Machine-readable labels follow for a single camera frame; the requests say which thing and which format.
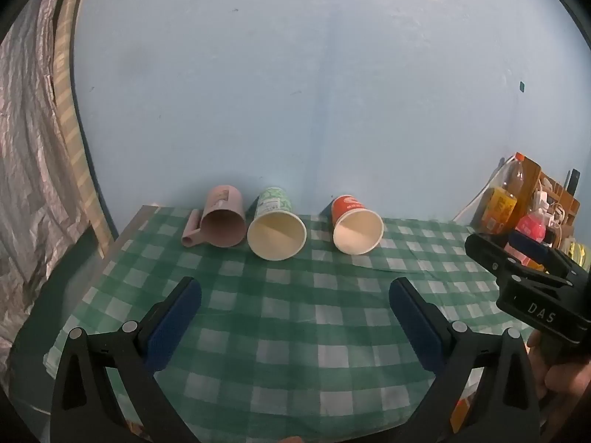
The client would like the person's right hand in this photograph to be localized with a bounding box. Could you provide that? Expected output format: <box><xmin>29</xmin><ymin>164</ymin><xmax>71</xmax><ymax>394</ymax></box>
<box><xmin>526</xmin><ymin>330</ymin><xmax>591</xmax><ymax>409</ymax></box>

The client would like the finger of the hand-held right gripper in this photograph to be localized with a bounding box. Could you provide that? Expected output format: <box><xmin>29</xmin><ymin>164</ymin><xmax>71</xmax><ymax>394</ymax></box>
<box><xmin>464</xmin><ymin>233</ymin><xmax>557</xmax><ymax>283</ymax></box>
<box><xmin>507</xmin><ymin>231</ymin><xmax>591</xmax><ymax>287</ymax></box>

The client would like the pink plastic mug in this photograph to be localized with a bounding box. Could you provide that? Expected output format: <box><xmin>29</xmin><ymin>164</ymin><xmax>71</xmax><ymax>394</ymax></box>
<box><xmin>181</xmin><ymin>185</ymin><xmax>247</xmax><ymax>248</ymax></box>

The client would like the silver foil curtain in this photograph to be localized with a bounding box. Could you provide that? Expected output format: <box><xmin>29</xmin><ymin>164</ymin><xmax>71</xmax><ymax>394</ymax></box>
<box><xmin>0</xmin><ymin>0</ymin><xmax>109</xmax><ymax>393</ymax></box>

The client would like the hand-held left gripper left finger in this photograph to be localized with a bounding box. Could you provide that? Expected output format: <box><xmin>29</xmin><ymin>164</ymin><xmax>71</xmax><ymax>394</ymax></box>
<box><xmin>48</xmin><ymin>277</ymin><xmax>204</xmax><ymax>443</ymax></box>

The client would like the red paper cup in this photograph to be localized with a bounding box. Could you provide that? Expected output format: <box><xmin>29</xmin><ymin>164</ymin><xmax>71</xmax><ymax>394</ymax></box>
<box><xmin>331</xmin><ymin>195</ymin><xmax>385</xmax><ymax>256</ymax></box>

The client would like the pink liquid bottle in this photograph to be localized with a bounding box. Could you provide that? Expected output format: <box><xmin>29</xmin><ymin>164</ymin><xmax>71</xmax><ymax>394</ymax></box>
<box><xmin>505</xmin><ymin>207</ymin><xmax>555</xmax><ymax>271</ymax></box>

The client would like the wooden desk rack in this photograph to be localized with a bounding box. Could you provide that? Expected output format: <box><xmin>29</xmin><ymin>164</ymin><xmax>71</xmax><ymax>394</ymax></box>
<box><xmin>519</xmin><ymin>157</ymin><xmax>581</xmax><ymax>241</ymax></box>

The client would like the green patterned paper cup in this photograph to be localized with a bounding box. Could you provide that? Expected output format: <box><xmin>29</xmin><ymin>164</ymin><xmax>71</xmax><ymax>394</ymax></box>
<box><xmin>246</xmin><ymin>187</ymin><xmax>308</xmax><ymax>261</ymax></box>

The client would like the orange soda bottle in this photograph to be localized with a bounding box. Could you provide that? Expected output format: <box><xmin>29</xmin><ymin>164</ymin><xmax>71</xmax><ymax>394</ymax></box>
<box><xmin>480</xmin><ymin>151</ymin><xmax>528</xmax><ymax>236</ymax></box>

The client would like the green checkered tablecloth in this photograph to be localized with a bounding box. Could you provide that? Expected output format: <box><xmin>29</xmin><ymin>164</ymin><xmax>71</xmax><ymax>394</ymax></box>
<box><xmin>44</xmin><ymin>205</ymin><xmax>536</xmax><ymax>443</ymax></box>

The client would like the striped cloth strip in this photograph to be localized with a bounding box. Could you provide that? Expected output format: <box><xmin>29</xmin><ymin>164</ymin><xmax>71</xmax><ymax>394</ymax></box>
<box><xmin>53</xmin><ymin>0</ymin><xmax>114</xmax><ymax>255</ymax></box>

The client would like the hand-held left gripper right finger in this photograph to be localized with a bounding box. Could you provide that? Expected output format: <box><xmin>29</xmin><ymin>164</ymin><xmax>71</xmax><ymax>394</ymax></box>
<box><xmin>389</xmin><ymin>277</ymin><xmax>542</xmax><ymax>443</ymax></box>

